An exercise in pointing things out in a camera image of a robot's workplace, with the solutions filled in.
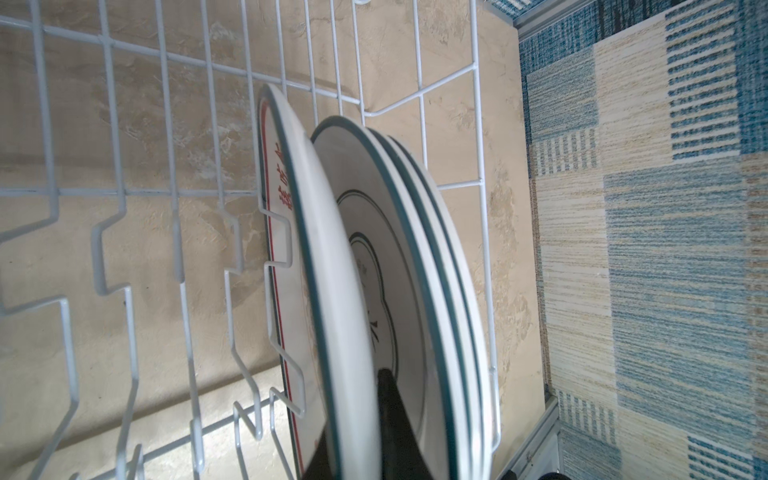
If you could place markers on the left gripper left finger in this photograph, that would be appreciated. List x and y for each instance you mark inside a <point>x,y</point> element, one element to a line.
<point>319,467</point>

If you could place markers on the white wire dish rack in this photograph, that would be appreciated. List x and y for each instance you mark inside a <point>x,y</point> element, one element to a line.
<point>127,145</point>

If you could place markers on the white round plate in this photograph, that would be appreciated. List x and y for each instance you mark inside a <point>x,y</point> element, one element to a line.
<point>407,319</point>
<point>317,315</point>
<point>468,322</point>
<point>452,313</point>

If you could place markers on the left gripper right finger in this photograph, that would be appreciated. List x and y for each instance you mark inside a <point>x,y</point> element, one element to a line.
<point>401,456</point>

